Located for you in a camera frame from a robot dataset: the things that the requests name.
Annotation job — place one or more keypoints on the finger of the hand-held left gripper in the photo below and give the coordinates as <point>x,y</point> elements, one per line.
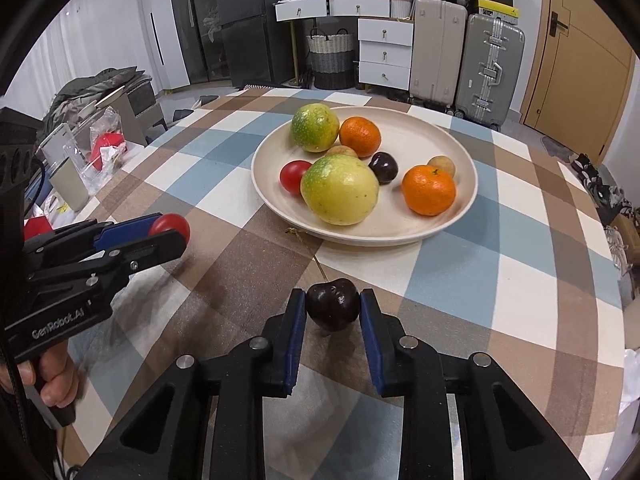
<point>127,232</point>
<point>155,252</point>

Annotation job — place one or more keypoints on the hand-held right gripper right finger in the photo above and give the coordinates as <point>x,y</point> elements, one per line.
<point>372,340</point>

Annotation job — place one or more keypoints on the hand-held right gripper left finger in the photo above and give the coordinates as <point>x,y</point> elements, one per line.
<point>295,340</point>

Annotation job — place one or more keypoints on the small red tomato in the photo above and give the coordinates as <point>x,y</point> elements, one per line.
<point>172,222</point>

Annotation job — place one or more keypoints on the dark red cherry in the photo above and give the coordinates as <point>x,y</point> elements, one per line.
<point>383,167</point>
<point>332,307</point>

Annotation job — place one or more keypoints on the speckled yellow-green round fruit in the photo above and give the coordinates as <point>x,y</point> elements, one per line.
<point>340,191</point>

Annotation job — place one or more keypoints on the orange mandarin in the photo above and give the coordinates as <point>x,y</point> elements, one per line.
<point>360,136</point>
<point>429,191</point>

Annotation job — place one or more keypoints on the small brown round fruit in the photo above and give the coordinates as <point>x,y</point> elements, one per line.
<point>443,164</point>
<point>341,151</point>

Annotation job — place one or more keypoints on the cream oval plate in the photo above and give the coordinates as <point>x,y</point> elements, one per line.
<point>415,130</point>

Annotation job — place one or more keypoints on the person's left hand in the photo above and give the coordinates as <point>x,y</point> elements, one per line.
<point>57,375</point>

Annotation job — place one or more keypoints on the white box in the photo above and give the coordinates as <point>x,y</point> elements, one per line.
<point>65,175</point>

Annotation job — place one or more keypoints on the clear plastic bag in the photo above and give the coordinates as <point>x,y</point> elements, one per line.
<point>107,145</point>

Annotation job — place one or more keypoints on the red plastic item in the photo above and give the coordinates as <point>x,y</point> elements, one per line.
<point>37,227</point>

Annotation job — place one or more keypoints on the open cardboard box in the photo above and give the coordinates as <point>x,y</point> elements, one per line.
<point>135,110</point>

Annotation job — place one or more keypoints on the grey jacket pile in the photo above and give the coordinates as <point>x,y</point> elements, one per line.
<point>85,90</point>

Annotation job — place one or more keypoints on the white wardrobe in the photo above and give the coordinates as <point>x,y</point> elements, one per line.
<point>167,35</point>

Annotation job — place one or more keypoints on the smooth yellow-green round fruit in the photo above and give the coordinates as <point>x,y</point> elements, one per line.
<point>315,127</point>

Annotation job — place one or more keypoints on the dark glass cabinet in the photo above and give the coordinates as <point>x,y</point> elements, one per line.
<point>192,25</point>

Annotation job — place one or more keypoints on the dark grey refrigerator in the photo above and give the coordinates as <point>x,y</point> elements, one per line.
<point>255,15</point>

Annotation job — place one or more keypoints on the woven basket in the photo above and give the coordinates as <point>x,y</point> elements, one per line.
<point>330,60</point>

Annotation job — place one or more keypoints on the dark doormat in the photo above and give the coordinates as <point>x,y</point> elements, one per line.
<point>555,147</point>

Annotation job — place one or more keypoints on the row of shoes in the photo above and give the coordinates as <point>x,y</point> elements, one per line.
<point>600,190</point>

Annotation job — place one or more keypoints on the white dressing table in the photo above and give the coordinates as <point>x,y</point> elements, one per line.
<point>385,55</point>

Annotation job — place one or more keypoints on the beige suitcase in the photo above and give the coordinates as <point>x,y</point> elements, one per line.
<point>435,55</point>

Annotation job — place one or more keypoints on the silver suitcase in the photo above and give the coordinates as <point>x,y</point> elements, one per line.
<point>487,50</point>

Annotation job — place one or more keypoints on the white ribbed appliance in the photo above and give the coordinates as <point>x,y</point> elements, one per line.
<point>401,7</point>

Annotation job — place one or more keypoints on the wooden door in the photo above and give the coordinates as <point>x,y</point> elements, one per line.
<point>585,70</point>

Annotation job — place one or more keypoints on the black and yellow box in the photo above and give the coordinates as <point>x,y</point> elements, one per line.
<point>495,9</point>

